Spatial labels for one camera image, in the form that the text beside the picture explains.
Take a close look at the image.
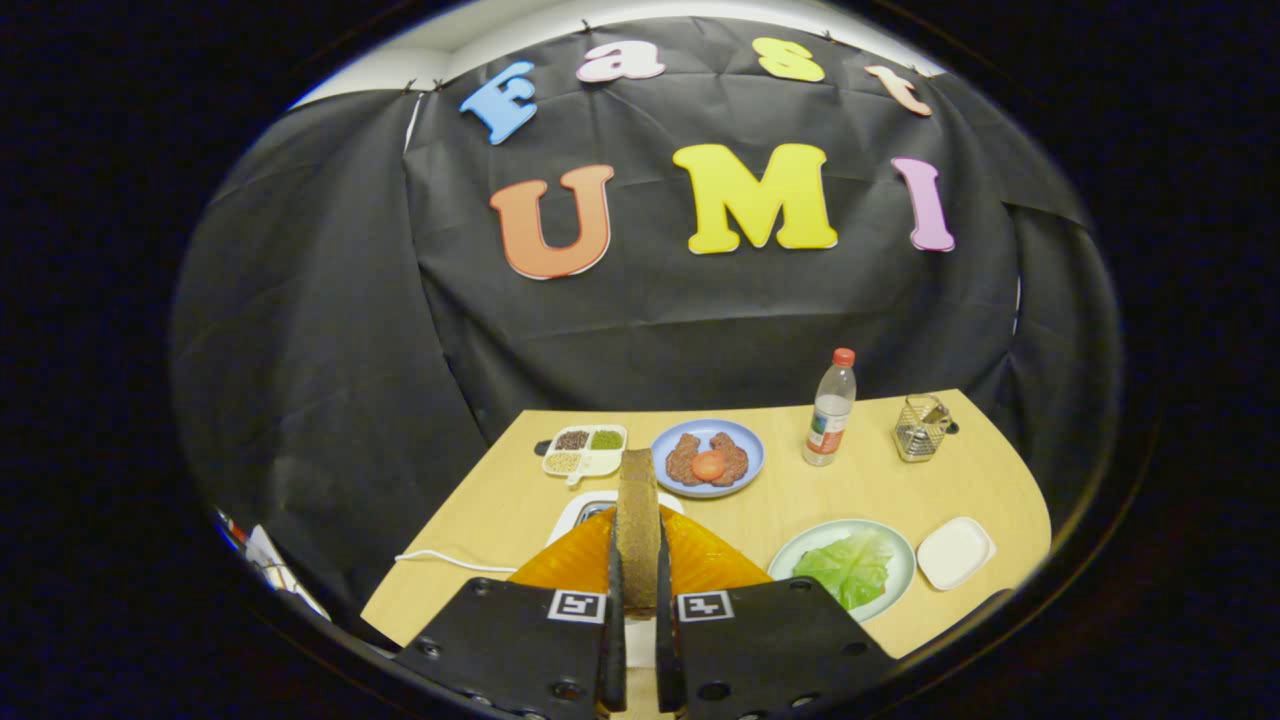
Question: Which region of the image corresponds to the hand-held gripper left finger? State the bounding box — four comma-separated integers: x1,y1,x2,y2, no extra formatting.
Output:
395,505,629,720

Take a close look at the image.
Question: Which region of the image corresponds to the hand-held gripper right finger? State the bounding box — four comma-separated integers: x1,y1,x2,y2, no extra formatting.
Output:
655,505,896,720

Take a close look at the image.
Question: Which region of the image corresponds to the green lettuce leaf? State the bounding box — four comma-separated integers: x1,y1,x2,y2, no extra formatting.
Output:
793,530,896,611

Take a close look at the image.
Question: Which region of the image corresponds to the brown toasted bread slice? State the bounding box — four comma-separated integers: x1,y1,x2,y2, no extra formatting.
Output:
614,448,663,616

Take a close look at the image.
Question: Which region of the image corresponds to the light green plate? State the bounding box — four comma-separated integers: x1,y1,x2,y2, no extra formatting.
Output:
767,518,917,624

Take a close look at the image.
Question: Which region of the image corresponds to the brown meat patty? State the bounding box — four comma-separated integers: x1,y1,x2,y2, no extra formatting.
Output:
666,433,703,487
708,432,750,487

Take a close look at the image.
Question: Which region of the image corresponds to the white divided seasoning tray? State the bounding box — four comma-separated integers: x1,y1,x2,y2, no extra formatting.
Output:
541,424,629,487

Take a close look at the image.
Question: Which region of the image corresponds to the small white dish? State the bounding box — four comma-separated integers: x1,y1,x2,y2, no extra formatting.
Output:
916,516,997,592

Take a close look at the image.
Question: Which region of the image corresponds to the blue plate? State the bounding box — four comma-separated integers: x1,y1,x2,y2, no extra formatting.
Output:
651,418,766,499

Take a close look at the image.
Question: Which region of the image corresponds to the clear water bottle red cap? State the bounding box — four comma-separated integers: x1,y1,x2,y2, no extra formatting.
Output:
802,348,857,468

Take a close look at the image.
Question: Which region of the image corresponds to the white power cable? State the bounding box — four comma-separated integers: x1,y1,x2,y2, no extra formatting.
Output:
395,549,519,575

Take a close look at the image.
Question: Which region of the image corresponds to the metal wire basket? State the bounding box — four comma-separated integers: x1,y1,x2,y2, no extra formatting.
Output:
893,394,951,463

